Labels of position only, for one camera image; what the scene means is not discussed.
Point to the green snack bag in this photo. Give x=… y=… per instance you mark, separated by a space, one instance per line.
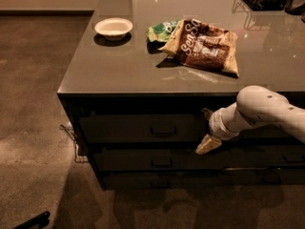
x=161 y=32

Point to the wire rack beside cabinet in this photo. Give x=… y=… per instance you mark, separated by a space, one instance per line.
x=78 y=150

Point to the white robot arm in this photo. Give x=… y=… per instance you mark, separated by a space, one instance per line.
x=255 y=107

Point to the dark object top right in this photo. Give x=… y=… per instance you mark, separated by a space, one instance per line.
x=295 y=7

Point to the black object on floor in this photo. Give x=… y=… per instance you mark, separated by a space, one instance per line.
x=38 y=222

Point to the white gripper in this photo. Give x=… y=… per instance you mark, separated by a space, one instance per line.
x=216 y=125

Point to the dark counter cabinet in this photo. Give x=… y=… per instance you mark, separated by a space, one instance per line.
x=132 y=77

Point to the brown chip bag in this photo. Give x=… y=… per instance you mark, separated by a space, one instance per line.
x=203 y=46

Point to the white paper bowl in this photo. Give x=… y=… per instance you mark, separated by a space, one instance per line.
x=114 y=29

